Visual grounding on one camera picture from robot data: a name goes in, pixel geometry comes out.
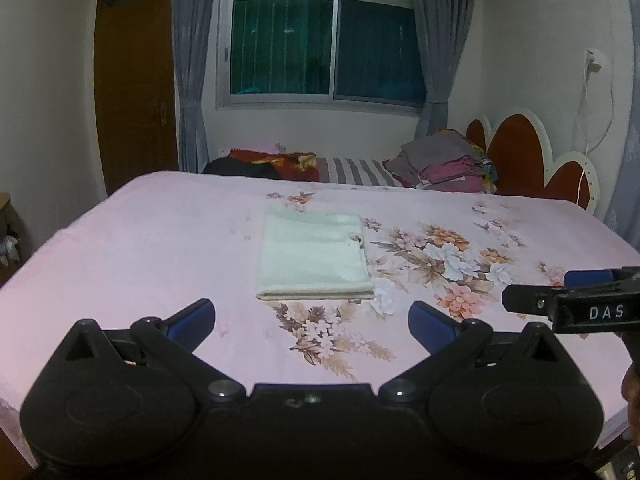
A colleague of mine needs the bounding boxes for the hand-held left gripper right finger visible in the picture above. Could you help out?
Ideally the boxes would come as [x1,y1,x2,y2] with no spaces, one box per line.
[378,301,572,403]

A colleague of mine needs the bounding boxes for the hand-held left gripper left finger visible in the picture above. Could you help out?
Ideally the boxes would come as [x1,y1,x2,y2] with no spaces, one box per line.
[47,298,247,403]

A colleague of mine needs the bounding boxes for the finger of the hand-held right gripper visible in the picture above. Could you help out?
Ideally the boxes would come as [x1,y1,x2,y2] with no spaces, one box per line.
[564,266,640,287]
[501,284,557,318]

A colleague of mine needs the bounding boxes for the white towel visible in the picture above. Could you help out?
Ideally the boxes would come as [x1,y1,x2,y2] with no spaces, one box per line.
[255,202,376,302]

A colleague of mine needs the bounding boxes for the pile of folded clothes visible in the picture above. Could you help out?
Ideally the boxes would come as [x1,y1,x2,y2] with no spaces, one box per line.
[382,129,499,195]

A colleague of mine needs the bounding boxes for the person's right hand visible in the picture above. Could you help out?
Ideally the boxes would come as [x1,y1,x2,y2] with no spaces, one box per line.
[621,364,640,443]

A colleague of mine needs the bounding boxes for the pale patterned curtain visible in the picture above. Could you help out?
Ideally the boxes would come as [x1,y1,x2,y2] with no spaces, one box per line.
[602,105,640,253]

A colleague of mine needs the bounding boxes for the pink floral bed sheet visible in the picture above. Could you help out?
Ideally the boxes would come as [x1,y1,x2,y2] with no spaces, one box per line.
[0,170,640,461]

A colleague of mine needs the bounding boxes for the red and white headboard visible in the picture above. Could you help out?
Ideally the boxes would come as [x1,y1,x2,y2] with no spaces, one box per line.
[465,106,601,216]

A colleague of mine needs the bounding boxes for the black garment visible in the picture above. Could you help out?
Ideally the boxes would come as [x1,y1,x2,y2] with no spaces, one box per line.
[202,156,281,180]

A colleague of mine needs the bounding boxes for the grey striped pillow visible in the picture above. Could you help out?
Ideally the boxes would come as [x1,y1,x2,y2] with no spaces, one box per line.
[316,156,408,188]

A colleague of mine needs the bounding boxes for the red patterned blanket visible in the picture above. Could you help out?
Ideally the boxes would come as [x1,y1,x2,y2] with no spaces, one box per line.
[227,147,321,183]

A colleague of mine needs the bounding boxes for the brown wooden door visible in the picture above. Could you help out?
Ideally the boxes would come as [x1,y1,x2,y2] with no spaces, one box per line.
[95,0,181,196]

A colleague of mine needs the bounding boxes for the grey curtain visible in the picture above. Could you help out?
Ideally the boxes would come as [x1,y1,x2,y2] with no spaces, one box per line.
[172,0,229,173]
[407,0,476,139]

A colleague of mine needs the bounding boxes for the white charging cable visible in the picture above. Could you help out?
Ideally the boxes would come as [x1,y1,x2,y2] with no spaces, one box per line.
[572,66,617,207]

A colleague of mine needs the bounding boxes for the aluminium frame window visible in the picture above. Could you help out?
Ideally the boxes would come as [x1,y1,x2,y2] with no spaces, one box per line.
[216,0,428,111]

